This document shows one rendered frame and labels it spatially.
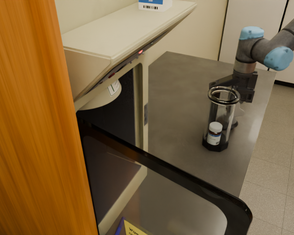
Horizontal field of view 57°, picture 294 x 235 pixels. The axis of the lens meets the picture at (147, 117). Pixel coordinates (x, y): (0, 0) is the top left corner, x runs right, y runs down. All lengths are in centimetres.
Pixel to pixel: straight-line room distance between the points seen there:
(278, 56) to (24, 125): 74
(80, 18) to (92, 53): 12
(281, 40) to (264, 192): 152
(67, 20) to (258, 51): 67
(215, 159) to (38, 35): 85
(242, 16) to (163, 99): 233
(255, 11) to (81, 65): 318
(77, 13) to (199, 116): 88
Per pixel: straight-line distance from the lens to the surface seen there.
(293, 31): 98
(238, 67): 104
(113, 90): 62
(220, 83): 107
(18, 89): 35
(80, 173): 40
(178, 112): 125
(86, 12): 48
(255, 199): 222
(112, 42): 39
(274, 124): 301
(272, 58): 93
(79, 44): 39
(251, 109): 135
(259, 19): 349
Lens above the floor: 164
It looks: 36 degrees down
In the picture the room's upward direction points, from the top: straight up
